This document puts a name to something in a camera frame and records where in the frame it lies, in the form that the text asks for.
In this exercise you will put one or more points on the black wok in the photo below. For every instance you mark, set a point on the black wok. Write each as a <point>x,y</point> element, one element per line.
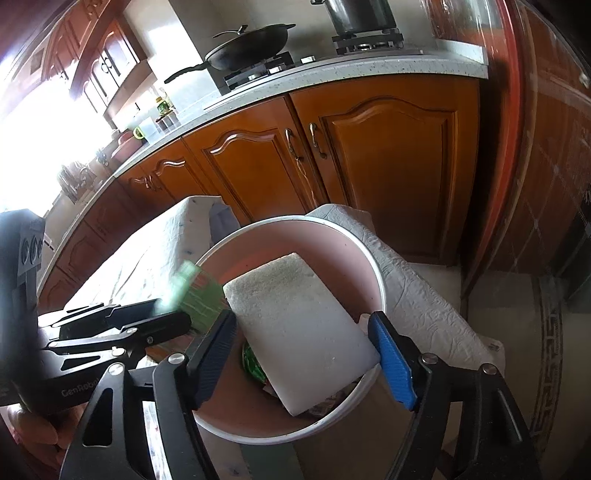
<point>249,46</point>

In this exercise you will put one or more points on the window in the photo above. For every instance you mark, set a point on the window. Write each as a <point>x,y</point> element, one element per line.
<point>41,138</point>

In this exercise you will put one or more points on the wooden wall cabinets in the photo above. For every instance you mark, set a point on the wooden wall cabinets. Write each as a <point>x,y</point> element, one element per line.
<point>111,60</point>

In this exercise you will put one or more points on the person's left hand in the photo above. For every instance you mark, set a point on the person's left hand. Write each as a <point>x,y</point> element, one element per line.
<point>32,429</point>

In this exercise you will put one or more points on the steel pot with lid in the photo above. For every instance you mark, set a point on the steel pot with lid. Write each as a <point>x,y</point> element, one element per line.
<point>355,16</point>

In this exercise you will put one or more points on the green mug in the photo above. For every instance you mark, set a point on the green mug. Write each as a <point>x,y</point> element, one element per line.
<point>138,132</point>

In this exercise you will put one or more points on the white printed tablecloth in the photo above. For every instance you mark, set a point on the white printed tablecloth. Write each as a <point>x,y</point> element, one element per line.
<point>138,258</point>

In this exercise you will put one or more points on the green bottle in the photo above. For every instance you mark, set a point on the green bottle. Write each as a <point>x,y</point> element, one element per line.
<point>164,106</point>

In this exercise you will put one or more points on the green striped wrapper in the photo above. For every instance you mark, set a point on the green striped wrapper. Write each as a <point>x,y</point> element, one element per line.
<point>253,364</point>

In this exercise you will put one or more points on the pink pot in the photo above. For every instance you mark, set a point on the pink pot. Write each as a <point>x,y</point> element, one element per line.
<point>128,142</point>

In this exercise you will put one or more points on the dish rack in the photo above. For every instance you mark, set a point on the dish rack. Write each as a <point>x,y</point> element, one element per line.
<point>76,180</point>

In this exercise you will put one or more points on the wooden base cabinets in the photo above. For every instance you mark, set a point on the wooden base cabinets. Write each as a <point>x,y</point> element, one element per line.
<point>392,175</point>

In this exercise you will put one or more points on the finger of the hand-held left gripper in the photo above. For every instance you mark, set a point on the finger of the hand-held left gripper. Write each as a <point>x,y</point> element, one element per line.
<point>115,314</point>
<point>152,325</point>

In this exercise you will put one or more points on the white quilted cloth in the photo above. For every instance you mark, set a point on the white quilted cloth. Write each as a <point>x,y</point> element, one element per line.
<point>425,304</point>

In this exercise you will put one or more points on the grey stone countertop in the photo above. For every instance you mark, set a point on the grey stone countertop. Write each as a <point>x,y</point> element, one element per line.
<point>369,69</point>

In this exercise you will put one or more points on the green snack packet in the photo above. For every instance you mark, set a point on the green snack packet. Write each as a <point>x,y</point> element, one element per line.
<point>198,300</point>

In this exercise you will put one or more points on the white foam block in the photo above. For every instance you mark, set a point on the white foam block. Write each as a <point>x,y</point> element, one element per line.
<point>295,323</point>

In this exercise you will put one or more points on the gas stove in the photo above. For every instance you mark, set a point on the gas stove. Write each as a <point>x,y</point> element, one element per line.
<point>286,67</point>

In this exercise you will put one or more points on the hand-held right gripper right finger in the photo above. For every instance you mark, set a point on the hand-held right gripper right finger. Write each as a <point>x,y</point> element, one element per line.
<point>392,360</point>

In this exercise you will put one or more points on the white plastic bucket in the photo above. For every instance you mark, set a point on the white plastic bucket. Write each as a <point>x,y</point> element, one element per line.
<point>323,240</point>

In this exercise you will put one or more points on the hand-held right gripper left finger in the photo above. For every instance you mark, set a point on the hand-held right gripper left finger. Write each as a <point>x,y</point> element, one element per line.
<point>214,355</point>

